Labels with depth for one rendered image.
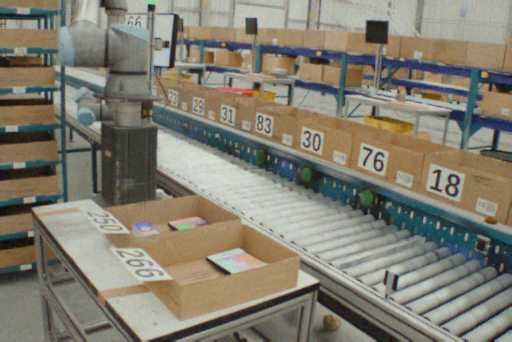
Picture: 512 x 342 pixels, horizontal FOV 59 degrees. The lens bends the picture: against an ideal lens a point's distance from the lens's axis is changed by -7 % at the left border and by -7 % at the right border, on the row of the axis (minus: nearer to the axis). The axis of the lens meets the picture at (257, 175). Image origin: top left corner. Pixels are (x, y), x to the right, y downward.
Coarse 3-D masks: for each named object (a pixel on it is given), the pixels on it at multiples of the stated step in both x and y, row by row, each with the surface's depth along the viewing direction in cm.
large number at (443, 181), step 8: (432, 168) 184; (440, 168) 180; (432, 176) 184; (440, 176) 181; (448, 176) 178; (456, 176) 175; (464, 176) 172; (432, 184) 184; (440, 184) 181; (448, 184) 178; (456, 184) 175; (440, 192) 181; (448, 192) 178; (456, 192) 176; (456, 200) 176
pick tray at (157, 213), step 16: (112, 208) 162; (128, 208) 165; (144, 208) 169; (160, 208) 173; (176, 208) 177; (192, 208) 181; (208, 208) 178; (224, 208) 169; (128, 224) 167; (160, 224) 174; (224, 224) 157; (112, 240) 156; (128, 240) 143; (144, 240) 140
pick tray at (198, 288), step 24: (168, 240) 141; (192, 240) 146; (216, 240) 152; (240, 240) 158; (264, 240) 149; (168, 264) 143; (192, 264) 145; (288, 264) 133; (168, 288) 119; (192, 288) 116; (216, 288) 120; (240, 288) 125; (264, 288) 130; (288, 288) 136; (192, 312) 118
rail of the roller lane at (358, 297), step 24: (192, 192) 221; (240, 216) 193; (312, 264) 156; (336, 288) 148; (360, 288) 141; (360, 312) 140; (384, 312) 133; (408, 312) 128; (408, 336) 126; (432, 336) 119
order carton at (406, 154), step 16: (368, 144) 210; (384, 144) 202; (400, 144) 230; (416, 144) 223; (432, 144) 215; (352, 160) 219; (400, 160) 196; (416, 160) 190; (384, 176) 204; (416, 176) 191; (416, 192) 191
